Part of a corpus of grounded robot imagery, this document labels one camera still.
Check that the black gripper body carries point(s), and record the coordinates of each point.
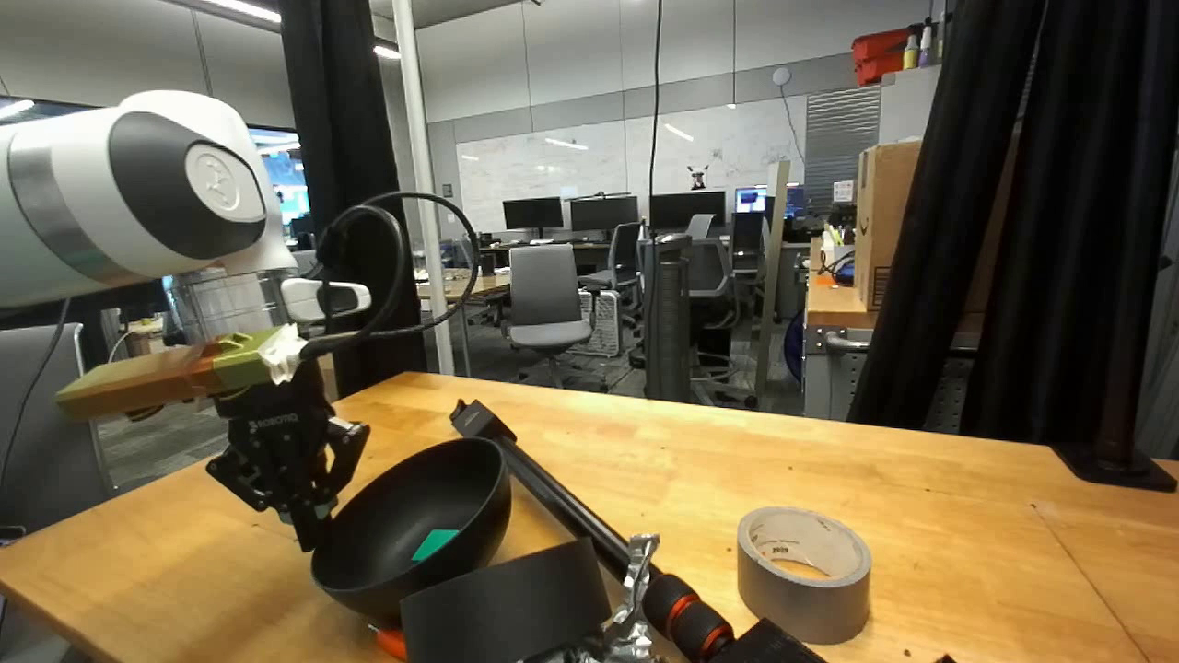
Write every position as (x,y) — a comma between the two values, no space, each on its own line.
(287,448)

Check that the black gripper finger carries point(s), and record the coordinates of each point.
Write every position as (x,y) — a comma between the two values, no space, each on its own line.
(310,523)

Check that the black bowl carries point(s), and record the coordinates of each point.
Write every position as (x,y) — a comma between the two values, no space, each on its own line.
(417,523)

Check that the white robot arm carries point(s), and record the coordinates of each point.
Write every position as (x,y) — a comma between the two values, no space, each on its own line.
(171,186)

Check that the grey office chair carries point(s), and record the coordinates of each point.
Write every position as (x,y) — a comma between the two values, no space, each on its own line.
(547,305)

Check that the beige tape roll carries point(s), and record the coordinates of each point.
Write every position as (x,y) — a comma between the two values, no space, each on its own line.
(804,574)

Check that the black curtain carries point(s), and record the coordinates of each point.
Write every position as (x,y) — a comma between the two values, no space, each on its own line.
(1048,167)

